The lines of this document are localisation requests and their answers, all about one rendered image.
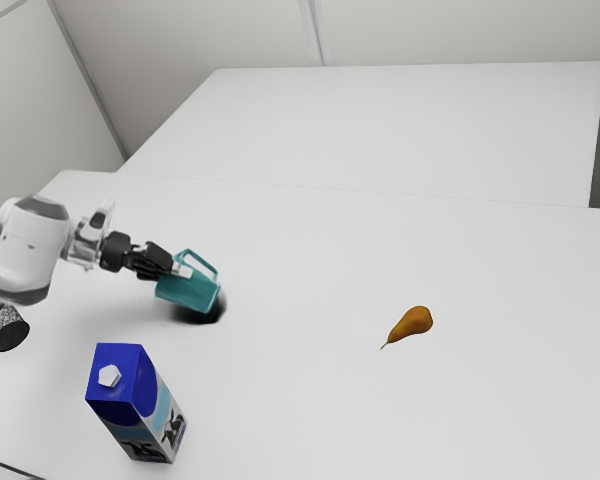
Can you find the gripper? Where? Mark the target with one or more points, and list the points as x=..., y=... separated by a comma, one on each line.
x=116, y=252

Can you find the grey mesh pen holder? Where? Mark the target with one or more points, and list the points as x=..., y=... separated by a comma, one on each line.
x=2, y=325

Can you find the blue milk carton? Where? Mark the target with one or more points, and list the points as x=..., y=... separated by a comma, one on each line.
x=130, y=400

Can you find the teal faceted mug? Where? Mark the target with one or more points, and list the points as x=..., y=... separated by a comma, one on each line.
x=190, y=292

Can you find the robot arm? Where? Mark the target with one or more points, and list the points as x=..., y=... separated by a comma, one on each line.
x=27, y=250

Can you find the brown pear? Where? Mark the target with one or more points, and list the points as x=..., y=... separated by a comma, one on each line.
x=413, y=321

